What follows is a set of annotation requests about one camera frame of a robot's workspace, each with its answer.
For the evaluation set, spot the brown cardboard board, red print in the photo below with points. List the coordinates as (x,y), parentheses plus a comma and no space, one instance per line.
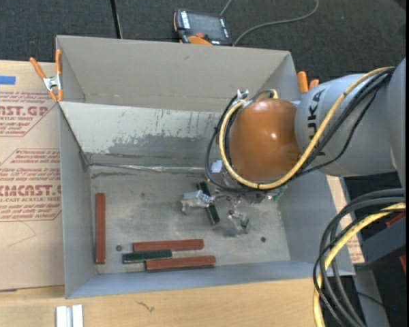
(27,244)

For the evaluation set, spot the grey metal bin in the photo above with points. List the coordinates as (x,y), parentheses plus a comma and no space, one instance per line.
(150,210)

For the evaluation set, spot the red-brown flat block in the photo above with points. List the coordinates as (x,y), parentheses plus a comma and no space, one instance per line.
(168,245)
(180,263)
(100,228)

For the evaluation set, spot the dark green flat block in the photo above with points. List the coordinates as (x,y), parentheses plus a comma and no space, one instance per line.
(214,215)
(146,256)

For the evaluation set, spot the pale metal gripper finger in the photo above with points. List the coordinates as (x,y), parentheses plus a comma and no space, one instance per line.
(237,221)
(200,198)

